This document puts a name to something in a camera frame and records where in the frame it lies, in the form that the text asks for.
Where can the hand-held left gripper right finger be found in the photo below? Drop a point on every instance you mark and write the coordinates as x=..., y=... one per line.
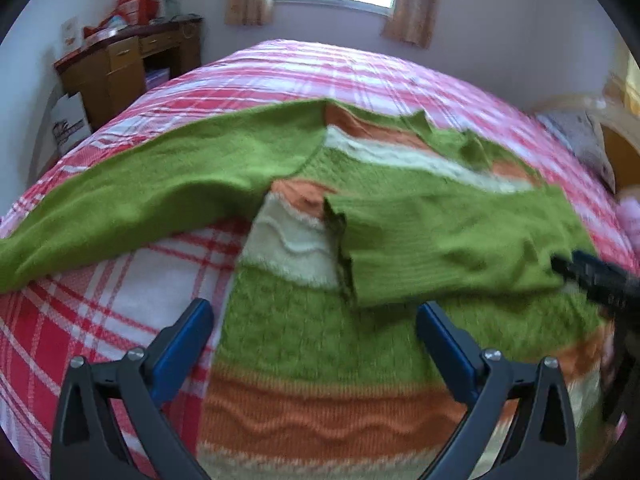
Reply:
x=447, y=347

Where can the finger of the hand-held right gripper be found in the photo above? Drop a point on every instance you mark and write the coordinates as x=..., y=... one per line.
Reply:
x=595, y=275

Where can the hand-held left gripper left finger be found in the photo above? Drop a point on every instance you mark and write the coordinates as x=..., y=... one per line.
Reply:
x=186, y=337

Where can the green orange striped knit sweater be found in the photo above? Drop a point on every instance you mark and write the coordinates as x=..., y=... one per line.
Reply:
x=320, y=330

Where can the pink cloth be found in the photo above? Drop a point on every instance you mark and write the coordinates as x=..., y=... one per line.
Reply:
x=631, y=222

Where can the grey patterned pillow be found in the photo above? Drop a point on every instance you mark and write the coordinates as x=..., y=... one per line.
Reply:
x=580, y=142

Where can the yellow wooden headboard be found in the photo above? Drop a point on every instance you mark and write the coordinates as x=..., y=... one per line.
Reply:
x=620, y=110

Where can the white paper bag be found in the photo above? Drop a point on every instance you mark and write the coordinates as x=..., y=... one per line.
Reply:
x=70, y=122

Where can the brown wooden desk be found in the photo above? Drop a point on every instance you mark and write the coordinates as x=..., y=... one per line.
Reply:
x=120, y=72

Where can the red plaid bed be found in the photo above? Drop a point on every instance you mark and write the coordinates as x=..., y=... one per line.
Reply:
x=350, y=75

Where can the red packet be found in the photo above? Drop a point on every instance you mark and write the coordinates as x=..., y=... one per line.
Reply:
x=102, y=30

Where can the white printed card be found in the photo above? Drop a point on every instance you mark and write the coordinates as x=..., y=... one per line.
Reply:
x=71, y=35

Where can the red plastic bag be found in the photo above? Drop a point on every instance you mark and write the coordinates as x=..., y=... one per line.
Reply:
x=134, y=7

